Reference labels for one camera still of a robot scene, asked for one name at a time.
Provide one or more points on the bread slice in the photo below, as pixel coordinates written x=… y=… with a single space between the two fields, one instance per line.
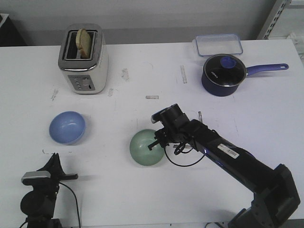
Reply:
x=83 y=43

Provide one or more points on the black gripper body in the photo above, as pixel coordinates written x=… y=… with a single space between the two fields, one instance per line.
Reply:
x=172 y=131
x=52 y=184

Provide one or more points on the clear plastic food container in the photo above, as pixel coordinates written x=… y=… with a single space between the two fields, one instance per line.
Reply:
x=209 y=45

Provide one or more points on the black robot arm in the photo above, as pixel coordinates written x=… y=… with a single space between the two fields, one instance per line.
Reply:
x=39 y=204
x=275 y=195

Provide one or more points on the blue bowl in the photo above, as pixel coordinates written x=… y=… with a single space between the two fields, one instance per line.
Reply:
x=67 y=127

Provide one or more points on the white chrome toaster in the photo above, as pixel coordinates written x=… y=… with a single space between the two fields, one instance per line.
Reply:
x=84 y=76

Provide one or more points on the grey metal shelf upright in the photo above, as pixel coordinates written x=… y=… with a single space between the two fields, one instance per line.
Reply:
x=272 y=18

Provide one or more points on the black object at left edge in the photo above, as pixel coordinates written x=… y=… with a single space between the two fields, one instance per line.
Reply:
x=9 y=35

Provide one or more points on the glass pot lid blue knob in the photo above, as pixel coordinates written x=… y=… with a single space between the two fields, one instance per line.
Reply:
x=225 y=70

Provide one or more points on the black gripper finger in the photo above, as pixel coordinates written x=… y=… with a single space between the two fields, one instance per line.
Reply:
x=57 y=161
x=154 y=144
x=51 y=161

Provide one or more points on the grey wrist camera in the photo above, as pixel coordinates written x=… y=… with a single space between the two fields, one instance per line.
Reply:
x=161 y=116
x=35 y=177

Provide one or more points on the blue saucepan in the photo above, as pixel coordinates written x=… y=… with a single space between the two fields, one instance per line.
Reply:
x=225 y=91

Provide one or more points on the green bowl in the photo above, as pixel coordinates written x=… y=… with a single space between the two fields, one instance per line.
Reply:
x=139 y=150

